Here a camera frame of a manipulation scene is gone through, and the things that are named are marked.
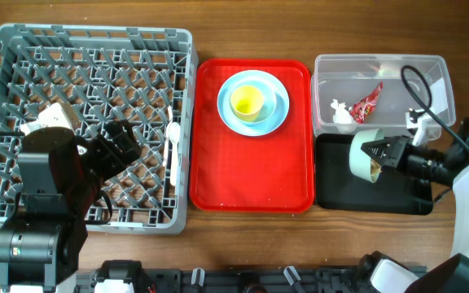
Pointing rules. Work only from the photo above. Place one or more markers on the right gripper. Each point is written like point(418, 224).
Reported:
point(397, 146)

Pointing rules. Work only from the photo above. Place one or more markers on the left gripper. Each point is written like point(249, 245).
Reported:
point(115, 162)

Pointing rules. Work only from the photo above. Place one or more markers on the green bowl with food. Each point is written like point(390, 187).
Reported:
point(361, 165)

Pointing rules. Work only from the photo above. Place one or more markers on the red snack wrapper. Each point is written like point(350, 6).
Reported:
point(362, 109)

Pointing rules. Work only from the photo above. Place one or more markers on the white tissue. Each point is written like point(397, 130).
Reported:
point(342, 119)

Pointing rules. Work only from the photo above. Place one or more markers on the white plastic spoon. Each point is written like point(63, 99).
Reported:
point(174, 137)

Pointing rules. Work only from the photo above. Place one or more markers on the yellow plastic cup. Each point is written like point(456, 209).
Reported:
point(246, 102)

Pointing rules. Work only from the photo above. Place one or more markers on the light blue bowl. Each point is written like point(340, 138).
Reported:
point(270, 102)

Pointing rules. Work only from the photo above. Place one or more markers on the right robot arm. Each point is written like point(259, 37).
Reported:
point(453, 274)

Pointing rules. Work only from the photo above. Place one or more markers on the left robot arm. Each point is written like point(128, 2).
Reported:
point(62, 176)

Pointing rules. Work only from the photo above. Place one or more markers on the grey dishwasher rack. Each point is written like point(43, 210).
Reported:
point(105, 74)

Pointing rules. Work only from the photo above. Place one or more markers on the black plastic tray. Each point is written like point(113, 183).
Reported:
point(337, 188)

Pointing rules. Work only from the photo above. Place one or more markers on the clear plastic bin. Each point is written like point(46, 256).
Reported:
point(351, 77)

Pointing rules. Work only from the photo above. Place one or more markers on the red plastic tray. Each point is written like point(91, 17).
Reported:
point(269, 173)

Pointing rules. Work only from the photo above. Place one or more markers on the light blue plate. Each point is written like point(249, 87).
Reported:
point(267, 126)

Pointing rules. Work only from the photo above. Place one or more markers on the black aluminium base frame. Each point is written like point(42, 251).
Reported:
point(132, 277)

